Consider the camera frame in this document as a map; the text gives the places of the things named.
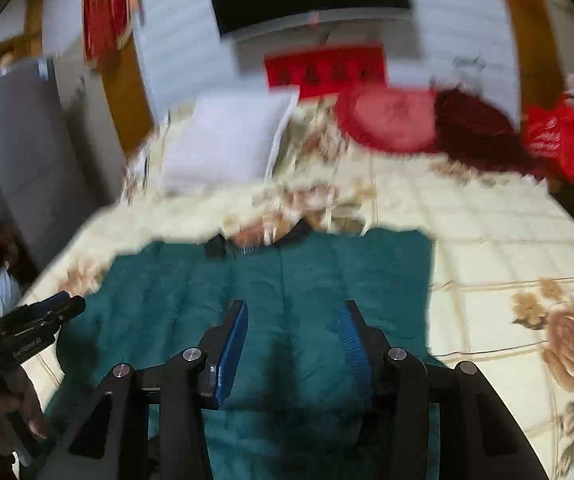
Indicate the white square pillow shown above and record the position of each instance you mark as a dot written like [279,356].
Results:
[222,145]

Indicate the red heart-shaped cushion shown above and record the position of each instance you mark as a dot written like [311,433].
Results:
[392,120]

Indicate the grey refrigerator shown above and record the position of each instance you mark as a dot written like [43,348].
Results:
[32,150]

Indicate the green puffer jacket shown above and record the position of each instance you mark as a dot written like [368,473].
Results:
[292,280]

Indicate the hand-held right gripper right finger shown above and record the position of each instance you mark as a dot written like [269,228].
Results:
[354,355]

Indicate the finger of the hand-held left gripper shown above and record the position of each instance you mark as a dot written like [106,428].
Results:
[59,310]

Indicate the dark red ruffled cushion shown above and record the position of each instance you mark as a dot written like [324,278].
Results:
[482,135]

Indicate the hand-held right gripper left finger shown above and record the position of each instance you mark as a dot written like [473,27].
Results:
[229,355]

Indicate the red wall banner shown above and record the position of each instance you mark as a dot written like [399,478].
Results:
[327,70]

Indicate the person's left hand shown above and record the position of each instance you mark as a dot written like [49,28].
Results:
[27,400]

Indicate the red shopping bag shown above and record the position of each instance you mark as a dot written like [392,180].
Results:
[557,135]

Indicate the bed with floral sheet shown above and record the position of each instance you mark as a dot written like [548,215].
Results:
[492,260]

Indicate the red hanging cloth with fringe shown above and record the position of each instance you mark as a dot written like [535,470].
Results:
[107,5]

